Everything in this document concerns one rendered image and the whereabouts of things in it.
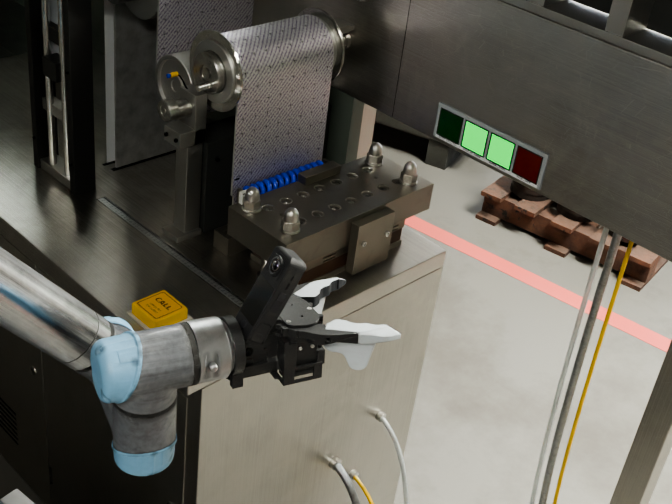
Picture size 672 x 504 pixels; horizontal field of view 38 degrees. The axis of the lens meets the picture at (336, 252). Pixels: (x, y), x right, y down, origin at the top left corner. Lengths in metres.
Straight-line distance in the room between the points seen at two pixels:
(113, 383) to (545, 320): 2.52
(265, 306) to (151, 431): 0.20
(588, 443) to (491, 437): 0.29
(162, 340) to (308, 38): 0.89
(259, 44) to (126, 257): 0.47
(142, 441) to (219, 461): 0.64
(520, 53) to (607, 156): 0.23
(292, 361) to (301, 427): 0.77
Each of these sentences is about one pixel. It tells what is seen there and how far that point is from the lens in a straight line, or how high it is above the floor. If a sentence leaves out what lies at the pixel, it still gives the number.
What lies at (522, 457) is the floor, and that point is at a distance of 2.92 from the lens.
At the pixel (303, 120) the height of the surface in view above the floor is 1.13.
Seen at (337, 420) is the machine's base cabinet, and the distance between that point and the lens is 2.03.
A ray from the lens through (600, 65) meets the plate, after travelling 1.65.
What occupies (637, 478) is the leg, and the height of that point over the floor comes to 0.56.
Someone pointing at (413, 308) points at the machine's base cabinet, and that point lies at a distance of 2.02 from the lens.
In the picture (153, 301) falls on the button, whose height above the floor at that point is 0.92.
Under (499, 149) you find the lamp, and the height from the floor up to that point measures 1.19.
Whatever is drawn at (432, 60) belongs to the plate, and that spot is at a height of 1.29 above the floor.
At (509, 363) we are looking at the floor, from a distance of 3.24.
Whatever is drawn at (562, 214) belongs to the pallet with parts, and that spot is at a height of 0.13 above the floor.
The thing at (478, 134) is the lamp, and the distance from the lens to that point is 1.82.
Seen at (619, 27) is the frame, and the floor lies 1.47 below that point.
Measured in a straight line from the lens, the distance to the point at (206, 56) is 1.77.
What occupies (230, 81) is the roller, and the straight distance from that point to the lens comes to 1.76.
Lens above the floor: 1.95
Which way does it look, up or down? 33 degrees down
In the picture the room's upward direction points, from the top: 8 degrees clockwise
